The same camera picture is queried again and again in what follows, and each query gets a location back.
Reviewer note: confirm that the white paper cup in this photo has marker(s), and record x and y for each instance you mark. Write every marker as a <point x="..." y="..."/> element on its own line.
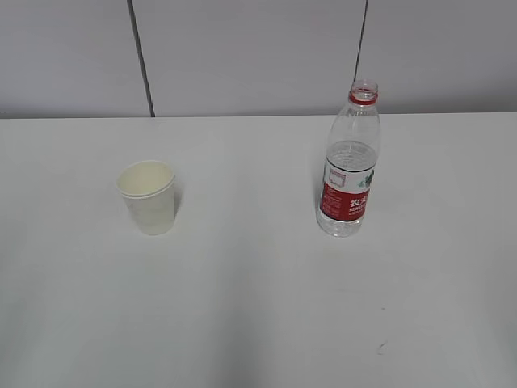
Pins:
<point x="148" y="191"/>

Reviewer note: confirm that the clear water bottle red label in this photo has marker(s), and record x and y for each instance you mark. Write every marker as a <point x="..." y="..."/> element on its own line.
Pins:
<point x="351" y="156"/>

